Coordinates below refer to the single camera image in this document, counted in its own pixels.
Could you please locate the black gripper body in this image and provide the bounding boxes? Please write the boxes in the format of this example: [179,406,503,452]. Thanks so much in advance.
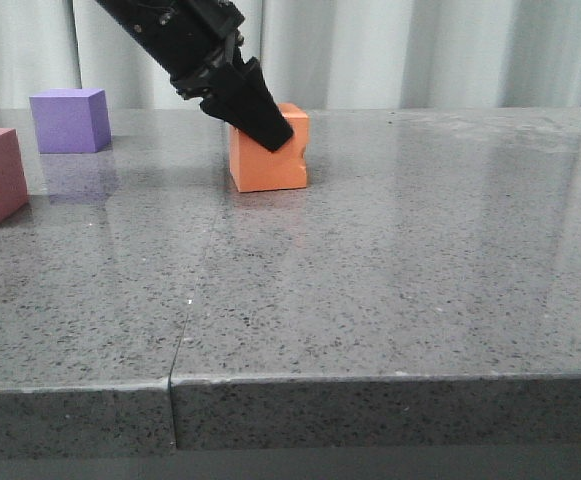
[99,0,245,100]

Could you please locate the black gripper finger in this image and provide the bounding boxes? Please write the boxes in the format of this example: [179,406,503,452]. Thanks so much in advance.
[200,57,294,152]

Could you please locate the orange foam cube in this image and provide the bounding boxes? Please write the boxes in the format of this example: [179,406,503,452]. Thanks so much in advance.
[229,103,310,193]

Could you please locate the grey-white curtain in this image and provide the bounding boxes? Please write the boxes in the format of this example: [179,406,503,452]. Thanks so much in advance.
[0,1,581,110]

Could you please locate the purple foam cube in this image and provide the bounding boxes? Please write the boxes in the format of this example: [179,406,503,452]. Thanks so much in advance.
[29,88,112,154]

